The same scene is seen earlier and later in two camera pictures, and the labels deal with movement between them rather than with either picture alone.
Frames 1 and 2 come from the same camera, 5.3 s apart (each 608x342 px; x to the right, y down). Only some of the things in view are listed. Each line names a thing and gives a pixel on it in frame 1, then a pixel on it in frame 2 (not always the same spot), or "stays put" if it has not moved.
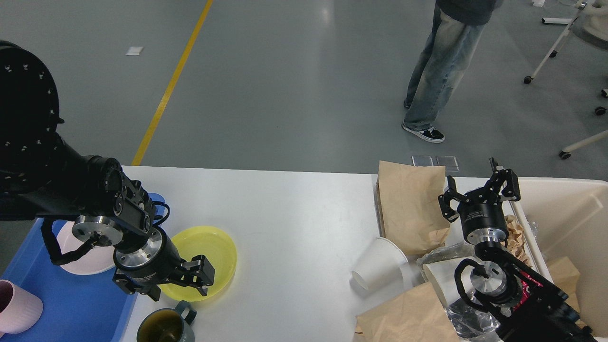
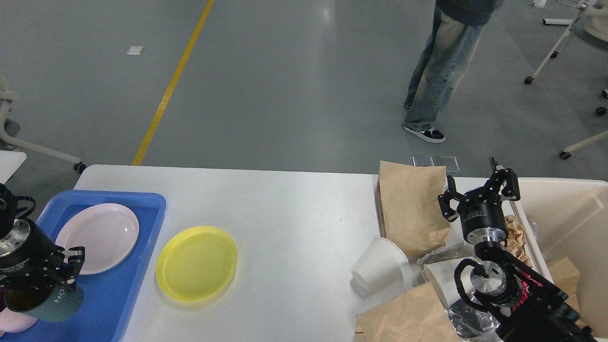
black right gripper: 481,214 stays put
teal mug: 165,325 → 46,300
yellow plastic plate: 214,246 stays put
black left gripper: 156,260 → 28,256
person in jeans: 456,27 stays put
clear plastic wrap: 468,318 stays put
